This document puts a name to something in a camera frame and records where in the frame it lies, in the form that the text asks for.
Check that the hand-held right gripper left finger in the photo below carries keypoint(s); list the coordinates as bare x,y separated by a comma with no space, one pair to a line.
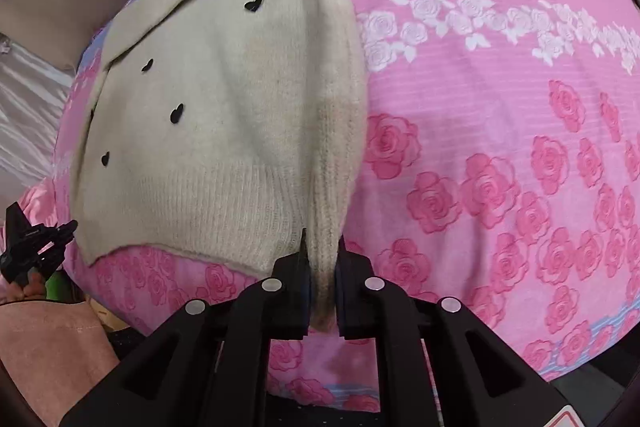
295,302

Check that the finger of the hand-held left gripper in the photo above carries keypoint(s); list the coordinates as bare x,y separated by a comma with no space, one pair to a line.
20,267
47,234

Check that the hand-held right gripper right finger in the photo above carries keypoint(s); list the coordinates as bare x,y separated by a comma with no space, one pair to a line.
352,304

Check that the cream knit sweater heart buttons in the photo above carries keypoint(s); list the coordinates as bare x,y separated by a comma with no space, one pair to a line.
225,132

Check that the person's left hand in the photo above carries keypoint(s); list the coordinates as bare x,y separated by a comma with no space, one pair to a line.
32,291

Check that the green object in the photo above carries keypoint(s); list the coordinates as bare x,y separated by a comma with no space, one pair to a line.
59,289

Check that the white satin cloth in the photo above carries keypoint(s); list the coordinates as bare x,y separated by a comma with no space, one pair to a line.
30,107

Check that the pink rose print bed sheet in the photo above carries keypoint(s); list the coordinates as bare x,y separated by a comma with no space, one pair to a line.
475,147

